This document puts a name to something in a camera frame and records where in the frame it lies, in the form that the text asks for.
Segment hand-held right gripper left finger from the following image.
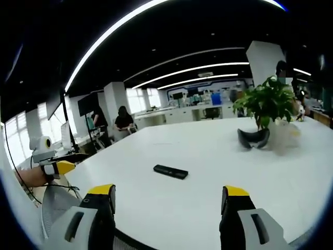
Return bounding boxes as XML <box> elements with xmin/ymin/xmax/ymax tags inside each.
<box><xmin>44</xmin><ymin>183</ymin><xmax>117</xmax><ymax>250</ymax></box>

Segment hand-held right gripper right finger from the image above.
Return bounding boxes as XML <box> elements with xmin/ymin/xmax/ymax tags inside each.
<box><xmin>219</xmin><ymin>185</ymin><xmax>294</xmax><ymax>250</ymax></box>

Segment black remote control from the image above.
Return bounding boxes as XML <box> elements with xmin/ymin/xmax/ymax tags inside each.
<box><xmin>152</xmin><ymin>164</ymin><xmax>189</xmax><ymax>181</ymax></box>

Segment person's left hand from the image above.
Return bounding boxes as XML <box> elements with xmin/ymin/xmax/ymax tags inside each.
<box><xmin>15</xmin><ymin>166</ymin><xmax>50</xmax><ymax>188</ymax></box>

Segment grey mesh chair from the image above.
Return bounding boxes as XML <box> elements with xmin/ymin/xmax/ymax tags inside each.
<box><xmin>40</xmin><ymin>184</ymin><xmax>82</xmax><ymax>241</ymax></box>

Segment large screen on stand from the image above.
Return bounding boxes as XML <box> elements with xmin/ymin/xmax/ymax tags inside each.
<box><xmin>46</xmin><ymin>90</ymin><xmax>80</xmax><ymax>155</ymax></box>

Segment black headset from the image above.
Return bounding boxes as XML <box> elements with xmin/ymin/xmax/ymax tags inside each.
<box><xmin>237</xmin><ymin>128</ymin><xmax>271</xmax><ymax>150</ymax></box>

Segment grey fuzzy bundle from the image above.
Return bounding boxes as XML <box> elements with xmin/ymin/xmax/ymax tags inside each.
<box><xmin>267</xmin><ymin>121</ymin><xmax>302</xmax><ymax>157</ymax></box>

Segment black office chair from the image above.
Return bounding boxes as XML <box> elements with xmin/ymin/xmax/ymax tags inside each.
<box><xmin>203</xmin><ymin>107</ymin><xmax>221</xmax><ymax>120</ymax></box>

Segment white counter cabinets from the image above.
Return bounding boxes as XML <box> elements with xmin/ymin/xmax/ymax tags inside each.
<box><xmin>133</xmin><ymin>105</ymin><xmax>235</xmax><ymax>129</ymax></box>

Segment green potted plant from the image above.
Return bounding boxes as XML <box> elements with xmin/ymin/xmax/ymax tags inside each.
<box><xmin>232</xmin><ymin>75</ymin><xmax>299</xmax><ymax>131</ymax></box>

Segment white yellow device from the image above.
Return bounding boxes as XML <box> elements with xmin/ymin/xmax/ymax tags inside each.
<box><xmin>296</xmin><ymin>105</ymin><xmax>307</xmax><ymax>123</ymax></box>

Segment wooden side desk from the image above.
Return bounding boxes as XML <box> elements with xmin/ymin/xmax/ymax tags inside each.
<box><xmin>310</xmin><ymin>107</ymin><xmax>333</xmax><ymax>129</ymax></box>

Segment long ceiling light strip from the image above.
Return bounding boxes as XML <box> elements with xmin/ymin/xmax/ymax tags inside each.
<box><xmin>157</xmin><ymin>73</ymin><xmax>239</xmax><ymax>91</ymax></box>
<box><xmin>131</xmin><ymin>61</ymin><xmax>251</xmax><ymax>90</ymax></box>
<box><xmin>64</xmin><ymin>0</ymin><xmax>171</xmax><ymax>92</ymax></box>

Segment black cable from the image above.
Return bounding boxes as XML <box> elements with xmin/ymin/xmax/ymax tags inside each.
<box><xmin>3</xmin><ymin>121</ymin><xmax>44</xmax><ymax>205</ymax></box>

